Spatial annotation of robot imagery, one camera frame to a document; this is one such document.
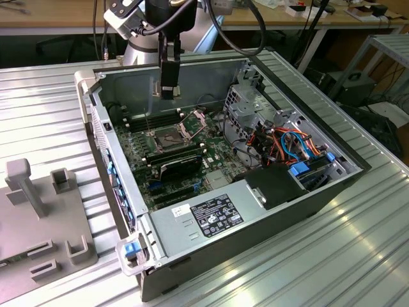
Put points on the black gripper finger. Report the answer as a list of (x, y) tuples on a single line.
[(169, 73)]

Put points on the square CPU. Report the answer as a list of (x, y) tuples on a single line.
[(156, 89)]

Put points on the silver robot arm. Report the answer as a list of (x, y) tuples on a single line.
[(137, 52)]

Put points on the CPU socket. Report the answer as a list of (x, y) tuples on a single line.
[(167, 140)]

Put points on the short blue expansion slot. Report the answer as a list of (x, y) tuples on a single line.
[(155, 184)]

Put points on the black expansion slot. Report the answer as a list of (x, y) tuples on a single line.
[(172, 192), (174, 199)]

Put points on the perforated metal drive cage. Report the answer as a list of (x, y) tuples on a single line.
[(246, 108)]

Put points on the white papers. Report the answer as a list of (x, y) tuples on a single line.
[(271, 4)]

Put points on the green motherboard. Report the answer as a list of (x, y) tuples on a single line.
[(217, 156)]

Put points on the black graphics card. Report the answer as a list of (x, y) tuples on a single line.
[(179, 169)]

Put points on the wooden desk white legs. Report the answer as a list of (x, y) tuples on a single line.
[(287, 19)]

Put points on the silver chipset heatsink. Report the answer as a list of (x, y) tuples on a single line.
[(217, 179)]

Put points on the white cardboard box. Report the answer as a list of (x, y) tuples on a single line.
[(303, 11)]

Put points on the black slanted pole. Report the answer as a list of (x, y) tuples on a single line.
[(312, 32)]

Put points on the black plastic shroud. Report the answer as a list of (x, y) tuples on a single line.
[(271, 185)]

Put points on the grey power supply unit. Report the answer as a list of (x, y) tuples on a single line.
[(172, 230)]

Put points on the blue disk carrier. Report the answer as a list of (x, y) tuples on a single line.
[(300, 169)]

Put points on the blue case latch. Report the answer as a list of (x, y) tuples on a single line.
[(131, 249)]

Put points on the small blue plastic clip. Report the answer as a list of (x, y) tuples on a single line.
[(330, 156)]

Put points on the brown cardboard box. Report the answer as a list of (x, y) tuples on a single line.
[(361, 12)]

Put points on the open black PC case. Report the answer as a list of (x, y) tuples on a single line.
[(255, 249)]

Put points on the grey parts rack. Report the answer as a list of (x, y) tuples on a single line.
[(38, 230)]

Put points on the metal slat side table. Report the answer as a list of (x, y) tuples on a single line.
[(393, 44)]

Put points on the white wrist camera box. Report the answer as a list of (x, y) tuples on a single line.
[(123, 24)]

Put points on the black camera bracket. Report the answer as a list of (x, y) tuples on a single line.
[(119, 11)]

